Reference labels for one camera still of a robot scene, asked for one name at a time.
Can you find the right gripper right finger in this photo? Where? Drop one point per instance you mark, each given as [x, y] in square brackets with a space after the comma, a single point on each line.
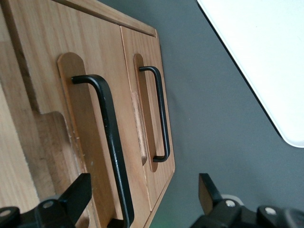
[213, 209]

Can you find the wooden drawer cabinet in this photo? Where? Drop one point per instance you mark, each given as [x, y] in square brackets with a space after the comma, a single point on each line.
[14, 133]

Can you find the white rectangular tray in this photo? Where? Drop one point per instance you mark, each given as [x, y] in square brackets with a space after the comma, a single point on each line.
[261, 47]

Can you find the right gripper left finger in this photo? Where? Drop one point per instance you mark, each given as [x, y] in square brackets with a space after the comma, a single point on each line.
[69, 204]

